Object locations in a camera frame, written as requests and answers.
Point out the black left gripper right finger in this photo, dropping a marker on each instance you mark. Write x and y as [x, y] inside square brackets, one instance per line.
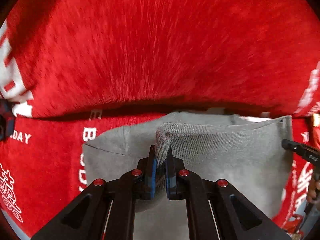
[174, 182]

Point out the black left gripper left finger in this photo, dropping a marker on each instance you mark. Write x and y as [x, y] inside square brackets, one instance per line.
[147, 182]

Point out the grey knit sweater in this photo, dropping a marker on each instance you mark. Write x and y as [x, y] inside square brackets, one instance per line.
[248, 154]

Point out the person's right hand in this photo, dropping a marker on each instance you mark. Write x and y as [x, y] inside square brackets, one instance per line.
[313, 192]

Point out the red patterned bed blanket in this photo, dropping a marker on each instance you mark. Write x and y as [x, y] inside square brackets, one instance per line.
[72, 66]

